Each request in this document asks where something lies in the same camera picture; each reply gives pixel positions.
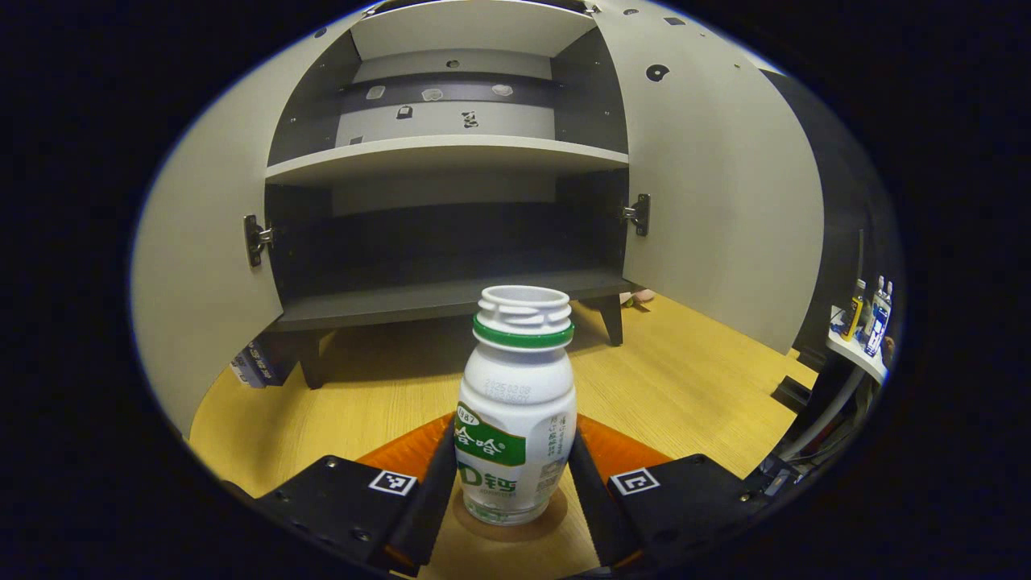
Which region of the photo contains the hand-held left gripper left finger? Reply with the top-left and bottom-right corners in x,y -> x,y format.
254,415 -> 458,577

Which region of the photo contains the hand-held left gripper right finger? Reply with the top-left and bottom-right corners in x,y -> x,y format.
568,415 -> 766,569

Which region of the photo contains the round brown coaster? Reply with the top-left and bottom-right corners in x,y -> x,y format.
451,483 -> 569,542

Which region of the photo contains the white plastic bottle green label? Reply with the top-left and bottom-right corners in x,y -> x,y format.
455,286 -> 578,526

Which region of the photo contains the white and grey cabinet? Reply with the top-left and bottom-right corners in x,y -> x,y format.
264,0 -> 645,392

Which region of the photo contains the metal door hinge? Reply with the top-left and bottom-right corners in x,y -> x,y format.
620,193 -> 651,237
244,214 -> 275,268

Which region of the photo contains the yellow bottle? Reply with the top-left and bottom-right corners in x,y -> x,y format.
842,280 -> 867,341

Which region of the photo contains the blue and white bottle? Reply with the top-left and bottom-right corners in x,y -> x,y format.
865,275 -> 894,358

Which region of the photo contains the white cabinet shelf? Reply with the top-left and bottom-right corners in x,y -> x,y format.
350,0 -> 597,59
266,135 -> 629,188

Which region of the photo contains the dark blue book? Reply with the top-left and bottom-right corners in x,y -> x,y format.
246,338 -> 280,386

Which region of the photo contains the white side table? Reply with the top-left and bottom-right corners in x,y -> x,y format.
828,326 -> 888,385

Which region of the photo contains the black backdrop cloth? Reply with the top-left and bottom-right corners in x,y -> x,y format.
761,68 -> 896,371

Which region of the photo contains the white hose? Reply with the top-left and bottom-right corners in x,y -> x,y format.
777,367 -> 867,464

